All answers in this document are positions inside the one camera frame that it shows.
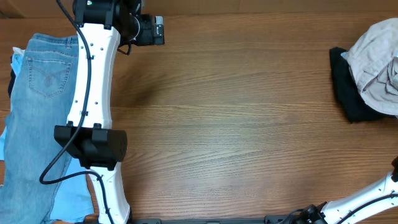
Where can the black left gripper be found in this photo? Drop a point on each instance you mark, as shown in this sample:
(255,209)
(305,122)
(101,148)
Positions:
(147,37)

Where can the beige cotton shorts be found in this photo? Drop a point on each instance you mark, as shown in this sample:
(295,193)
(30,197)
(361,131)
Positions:
(372,63)

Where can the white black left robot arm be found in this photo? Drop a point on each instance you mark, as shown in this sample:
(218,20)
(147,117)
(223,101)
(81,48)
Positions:
(103,27)

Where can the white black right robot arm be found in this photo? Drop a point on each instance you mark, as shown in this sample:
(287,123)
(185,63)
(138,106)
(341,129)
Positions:
(375,198)

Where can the light blue denim jeans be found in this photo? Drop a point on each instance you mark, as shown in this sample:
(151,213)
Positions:
(41,98)

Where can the white garment under jeans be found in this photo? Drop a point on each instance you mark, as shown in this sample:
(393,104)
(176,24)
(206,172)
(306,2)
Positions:
(18,51)

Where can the light blue shirt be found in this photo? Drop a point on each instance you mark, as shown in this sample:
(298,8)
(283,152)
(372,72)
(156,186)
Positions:
(72,200)

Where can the folded black garment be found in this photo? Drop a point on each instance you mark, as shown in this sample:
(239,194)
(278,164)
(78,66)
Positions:
(345,90)

